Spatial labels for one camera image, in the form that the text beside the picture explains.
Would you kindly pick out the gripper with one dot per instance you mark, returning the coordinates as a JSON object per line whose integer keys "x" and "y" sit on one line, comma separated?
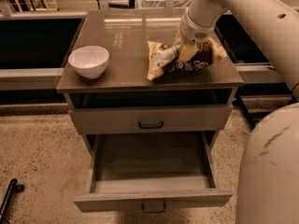
{"x": 192, "y": 30}

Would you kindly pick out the brown chip bag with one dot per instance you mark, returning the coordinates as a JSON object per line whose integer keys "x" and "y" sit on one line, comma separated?
{"x": 163, "y": 59}

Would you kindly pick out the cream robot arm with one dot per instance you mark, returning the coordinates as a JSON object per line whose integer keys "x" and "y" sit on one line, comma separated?
{"x": 268, "y": 184}

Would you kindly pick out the closed grey upper drawer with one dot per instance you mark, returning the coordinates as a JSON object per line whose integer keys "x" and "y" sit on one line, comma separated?
{"x": 159, "y": 119}

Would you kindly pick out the grey drawer cabinet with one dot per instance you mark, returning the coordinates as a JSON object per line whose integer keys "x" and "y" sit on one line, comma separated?
{"x": 125, "y": 34}

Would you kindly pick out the open grey middle drawer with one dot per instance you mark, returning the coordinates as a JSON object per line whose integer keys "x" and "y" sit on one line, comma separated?
{"x": 151, "y": 172}

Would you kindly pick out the black stand leg right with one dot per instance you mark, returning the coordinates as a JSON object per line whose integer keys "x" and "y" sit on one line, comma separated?
{"x": 245, "y": 111}

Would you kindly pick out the black stand leg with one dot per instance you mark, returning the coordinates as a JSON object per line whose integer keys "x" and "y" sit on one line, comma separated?
{"x": 245, "y": 111}
{"x": 13, "y": 187}

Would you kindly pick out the white ceramic bowl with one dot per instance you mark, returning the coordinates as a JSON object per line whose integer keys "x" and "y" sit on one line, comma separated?
{"x": 89, "y": 61}

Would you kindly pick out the black stand leg left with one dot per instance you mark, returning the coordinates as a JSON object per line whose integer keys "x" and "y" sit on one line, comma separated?
{"x": 13, "y": 187}

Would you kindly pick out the white wire basket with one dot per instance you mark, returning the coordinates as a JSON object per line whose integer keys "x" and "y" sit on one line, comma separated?
{"x": 140, "y": 4}

